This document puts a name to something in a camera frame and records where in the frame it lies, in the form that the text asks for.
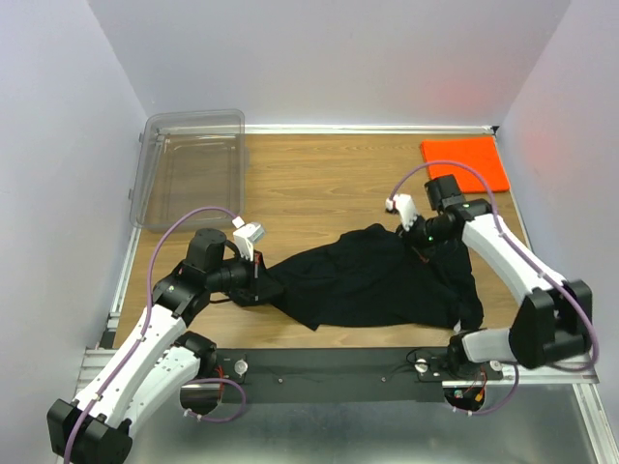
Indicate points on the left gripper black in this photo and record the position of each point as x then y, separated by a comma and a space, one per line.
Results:
257, 287

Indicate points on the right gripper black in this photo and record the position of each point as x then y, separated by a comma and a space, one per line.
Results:
412, 239

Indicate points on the black t-shirt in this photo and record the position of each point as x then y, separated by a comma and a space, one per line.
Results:
372, 278

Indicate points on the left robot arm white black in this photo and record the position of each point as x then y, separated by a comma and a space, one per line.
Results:
161, 354

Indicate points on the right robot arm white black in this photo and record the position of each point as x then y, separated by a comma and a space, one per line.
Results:
554, 318

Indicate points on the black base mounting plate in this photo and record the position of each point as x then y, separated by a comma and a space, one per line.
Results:
341, 375

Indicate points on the folded orange t-shirt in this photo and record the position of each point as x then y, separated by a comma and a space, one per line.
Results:
479, 153

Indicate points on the clear plastic bin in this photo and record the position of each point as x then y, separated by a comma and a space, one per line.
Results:
189, 160

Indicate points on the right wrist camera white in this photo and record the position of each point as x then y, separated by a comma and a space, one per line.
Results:
404, 206

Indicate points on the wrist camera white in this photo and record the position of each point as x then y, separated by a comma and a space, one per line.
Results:
246, 235
404, 206

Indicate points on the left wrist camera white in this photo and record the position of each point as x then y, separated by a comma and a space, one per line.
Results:
246, 235

